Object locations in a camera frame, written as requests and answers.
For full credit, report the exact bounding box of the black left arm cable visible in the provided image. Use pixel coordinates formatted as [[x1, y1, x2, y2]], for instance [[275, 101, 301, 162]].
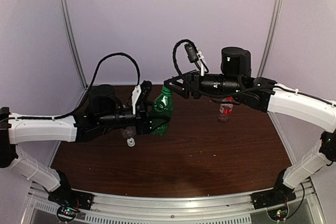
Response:
[[7, 52, 141, 122]]

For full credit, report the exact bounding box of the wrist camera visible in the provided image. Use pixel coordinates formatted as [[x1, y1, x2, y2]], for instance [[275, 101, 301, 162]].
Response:
[[184, 43, 209, 76], [131, 80, 153, 115]]

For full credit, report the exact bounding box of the green plastic bottle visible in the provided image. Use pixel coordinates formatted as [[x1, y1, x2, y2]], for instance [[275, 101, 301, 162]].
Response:
[[151, 86, 174, 136]]

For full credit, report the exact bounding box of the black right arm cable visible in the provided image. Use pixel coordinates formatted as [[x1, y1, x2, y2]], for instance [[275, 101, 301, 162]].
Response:
[[172, 39, 274, 96]]

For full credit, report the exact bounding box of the clear bottle red cap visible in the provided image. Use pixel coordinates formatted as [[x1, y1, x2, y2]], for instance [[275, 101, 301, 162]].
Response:
[[218, 97, 234, 123]]

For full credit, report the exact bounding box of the clear plastic bottle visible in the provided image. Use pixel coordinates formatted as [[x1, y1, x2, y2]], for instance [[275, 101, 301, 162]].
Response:
[[120, 126, 137, 139]]

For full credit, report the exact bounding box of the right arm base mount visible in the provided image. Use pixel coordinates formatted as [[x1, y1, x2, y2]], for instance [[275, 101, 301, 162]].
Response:
[[251, 170, 296, 222]]

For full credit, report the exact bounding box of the white flip bottle cap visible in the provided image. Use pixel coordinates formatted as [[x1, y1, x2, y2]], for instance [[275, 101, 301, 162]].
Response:
[[127, 137, 135, 147]]

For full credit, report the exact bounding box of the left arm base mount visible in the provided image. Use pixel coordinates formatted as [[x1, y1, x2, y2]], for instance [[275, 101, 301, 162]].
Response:
[[45, 170, 94, 223]]

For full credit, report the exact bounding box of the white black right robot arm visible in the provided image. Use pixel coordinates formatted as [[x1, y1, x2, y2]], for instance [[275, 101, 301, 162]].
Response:
[[153, 47, 335, 204]]

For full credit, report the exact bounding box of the aluminium corner post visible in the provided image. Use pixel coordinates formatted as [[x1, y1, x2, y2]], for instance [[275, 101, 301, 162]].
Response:
[[257, 0, 283, 77]]

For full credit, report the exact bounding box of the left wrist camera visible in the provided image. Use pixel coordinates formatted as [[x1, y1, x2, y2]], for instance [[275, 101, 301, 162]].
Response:
[[131, 80, 153, 115]]

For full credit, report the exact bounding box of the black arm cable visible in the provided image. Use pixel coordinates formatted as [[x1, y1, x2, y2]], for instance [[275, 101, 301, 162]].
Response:
[[172, 39, 274, 96], [7, 52, 141, 122]]

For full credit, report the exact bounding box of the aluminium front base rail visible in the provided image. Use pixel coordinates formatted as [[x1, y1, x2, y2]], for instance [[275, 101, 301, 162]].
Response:
[[23, 179, 326, 224]]

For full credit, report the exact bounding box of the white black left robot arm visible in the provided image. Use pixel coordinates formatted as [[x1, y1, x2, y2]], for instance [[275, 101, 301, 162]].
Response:
[[1, 81, 171, 205]]

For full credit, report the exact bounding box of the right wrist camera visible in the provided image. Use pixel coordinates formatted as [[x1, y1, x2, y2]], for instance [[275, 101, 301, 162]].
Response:
[[184, 43, 209, 76]]

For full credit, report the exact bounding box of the left aluminium frame post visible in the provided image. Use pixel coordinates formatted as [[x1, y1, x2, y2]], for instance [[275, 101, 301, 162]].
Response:
[[59, 0, 87, 89]]

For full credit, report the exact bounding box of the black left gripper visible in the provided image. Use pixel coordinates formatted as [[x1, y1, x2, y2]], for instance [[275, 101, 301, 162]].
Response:
[[98, 100, 171, 135]]

